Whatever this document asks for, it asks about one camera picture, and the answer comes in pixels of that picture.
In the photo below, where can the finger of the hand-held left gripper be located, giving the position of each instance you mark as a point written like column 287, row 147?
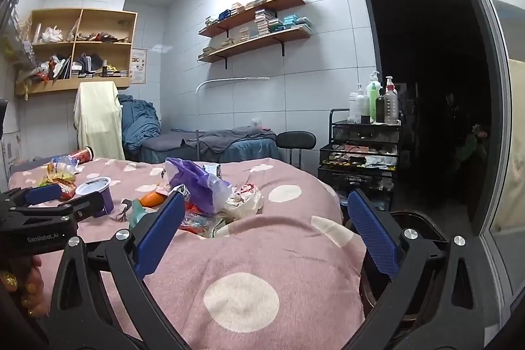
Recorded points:
column 41, row 194
column 88, row 204

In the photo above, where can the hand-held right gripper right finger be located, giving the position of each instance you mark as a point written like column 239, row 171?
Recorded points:
column 373, row 235

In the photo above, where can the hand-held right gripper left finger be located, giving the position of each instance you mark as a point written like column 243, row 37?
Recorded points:
column 160, row 235

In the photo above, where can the purple cup with white lid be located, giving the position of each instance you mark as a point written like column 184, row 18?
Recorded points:
column 100, row 196

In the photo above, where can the orange fruit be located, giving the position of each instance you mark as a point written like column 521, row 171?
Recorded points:
column 151, row 199

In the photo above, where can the dark brown waste bin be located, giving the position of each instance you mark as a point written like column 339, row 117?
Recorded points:
column 418, row 221

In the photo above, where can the purple plastic bag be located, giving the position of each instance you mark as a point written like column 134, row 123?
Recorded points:
column 192, row 177

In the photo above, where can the person's left hand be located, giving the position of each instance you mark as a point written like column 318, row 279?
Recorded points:
column 30, row 284

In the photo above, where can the red snack packet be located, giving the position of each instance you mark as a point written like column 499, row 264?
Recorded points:
column 65, row 188

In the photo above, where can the teal plastic object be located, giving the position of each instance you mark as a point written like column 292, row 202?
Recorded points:
column 139, row 216

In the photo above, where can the clear plastic bottle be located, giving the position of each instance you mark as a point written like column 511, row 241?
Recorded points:
column 61, row 167

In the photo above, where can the small dark object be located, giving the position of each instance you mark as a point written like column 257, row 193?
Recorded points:
column 124, row 212

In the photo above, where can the pink polka-dot blanket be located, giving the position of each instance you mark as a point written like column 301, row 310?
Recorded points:
column 246, row 251

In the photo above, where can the cream cloth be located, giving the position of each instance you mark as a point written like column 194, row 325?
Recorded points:
column 98, row 116

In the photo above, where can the white plastic bag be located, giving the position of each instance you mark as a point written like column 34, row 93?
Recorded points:
column 246, row 202

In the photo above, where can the blue bedding pile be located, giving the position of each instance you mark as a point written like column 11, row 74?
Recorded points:
column 139, row 124

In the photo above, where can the black mesh trolley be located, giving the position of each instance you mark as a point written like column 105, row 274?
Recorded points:
column 361, row 136

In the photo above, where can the wooden cubby shelf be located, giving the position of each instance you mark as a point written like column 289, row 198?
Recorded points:
column 76, row 85

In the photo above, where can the massage bed with grey blanket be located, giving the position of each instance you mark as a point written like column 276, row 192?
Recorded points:
column 221, row 139

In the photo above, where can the black stool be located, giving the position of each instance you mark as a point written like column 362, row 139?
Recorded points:
column 295, row 139

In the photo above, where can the dark bottle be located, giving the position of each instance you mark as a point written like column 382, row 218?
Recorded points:
column 380, row 108

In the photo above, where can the white pump bottle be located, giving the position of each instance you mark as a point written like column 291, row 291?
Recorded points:
column 361, row 106

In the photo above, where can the potted plant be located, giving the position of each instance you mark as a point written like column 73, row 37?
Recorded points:
column 471, row 141

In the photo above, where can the wall poster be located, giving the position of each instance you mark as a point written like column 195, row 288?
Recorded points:
column 138, row 67

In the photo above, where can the glass door with grey frame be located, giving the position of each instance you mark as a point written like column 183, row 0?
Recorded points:
column 508, row 153

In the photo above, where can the white curved rail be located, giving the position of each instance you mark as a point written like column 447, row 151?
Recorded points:
column 229, row 80

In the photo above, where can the wall shelves with boxes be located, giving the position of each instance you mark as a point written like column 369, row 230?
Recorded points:
column 264, row 22

